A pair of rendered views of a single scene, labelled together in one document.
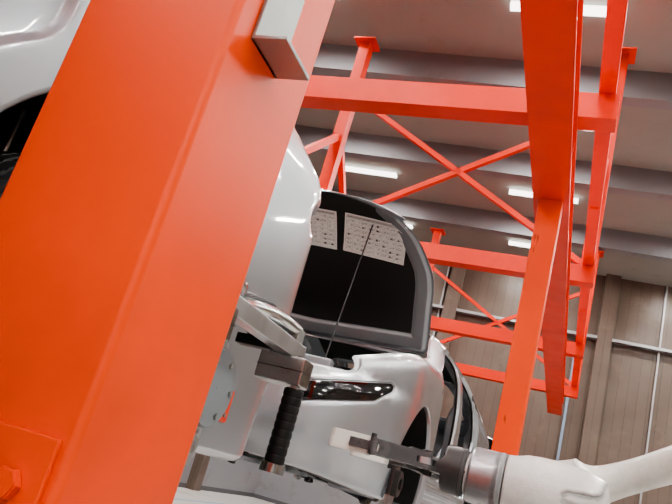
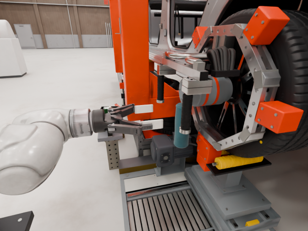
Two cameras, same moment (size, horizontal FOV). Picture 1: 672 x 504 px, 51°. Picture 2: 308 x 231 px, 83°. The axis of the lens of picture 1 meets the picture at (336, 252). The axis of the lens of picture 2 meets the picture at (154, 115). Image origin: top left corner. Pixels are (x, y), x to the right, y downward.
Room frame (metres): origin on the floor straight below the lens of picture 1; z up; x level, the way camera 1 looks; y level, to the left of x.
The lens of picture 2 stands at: (1.67, -0.43, 1.08)
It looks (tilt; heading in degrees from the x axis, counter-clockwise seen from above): 24 degrees down; 144
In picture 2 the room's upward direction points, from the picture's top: straight up
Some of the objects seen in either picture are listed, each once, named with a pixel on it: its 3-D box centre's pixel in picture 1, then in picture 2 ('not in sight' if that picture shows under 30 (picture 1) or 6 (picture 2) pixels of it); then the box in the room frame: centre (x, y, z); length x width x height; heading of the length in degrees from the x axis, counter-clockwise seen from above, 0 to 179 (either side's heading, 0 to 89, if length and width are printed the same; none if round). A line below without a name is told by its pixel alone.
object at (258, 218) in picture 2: not in sight; (224, 192); (1.26, 0.44, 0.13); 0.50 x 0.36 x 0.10; 158
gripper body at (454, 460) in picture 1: (439, 466); (107, 120); (1.16, -0.26, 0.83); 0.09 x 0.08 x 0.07; 68
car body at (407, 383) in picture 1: (357, 396); not in sight; (6.02, -0.51, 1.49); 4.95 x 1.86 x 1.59; 158
